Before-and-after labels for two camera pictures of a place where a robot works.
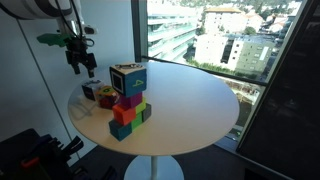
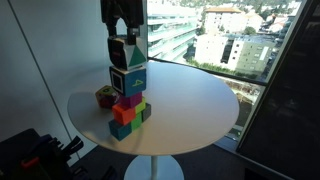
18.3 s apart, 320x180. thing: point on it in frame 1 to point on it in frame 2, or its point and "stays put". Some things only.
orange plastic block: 123,115 stays put
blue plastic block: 118,131 stays put
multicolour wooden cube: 105,96 stays put
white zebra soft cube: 90,88 to 127,56
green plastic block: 137,121 stays put
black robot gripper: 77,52 to 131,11
